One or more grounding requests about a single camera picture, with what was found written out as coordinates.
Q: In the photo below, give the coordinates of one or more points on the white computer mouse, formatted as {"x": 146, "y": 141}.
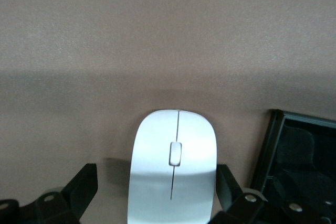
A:
{"x": 157, "y": 155}

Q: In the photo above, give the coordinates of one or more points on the brown table cover mat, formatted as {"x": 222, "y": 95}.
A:
{"x": 157, "y": 37}

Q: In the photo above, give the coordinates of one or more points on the black smartphone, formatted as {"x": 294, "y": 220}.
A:
{"x": 296, "y": 155}

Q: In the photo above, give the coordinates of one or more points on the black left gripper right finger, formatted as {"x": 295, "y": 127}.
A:
{"x": 229, "y": 192}

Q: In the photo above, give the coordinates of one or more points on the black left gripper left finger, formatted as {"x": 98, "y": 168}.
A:
{"x": 78, "y": 195}

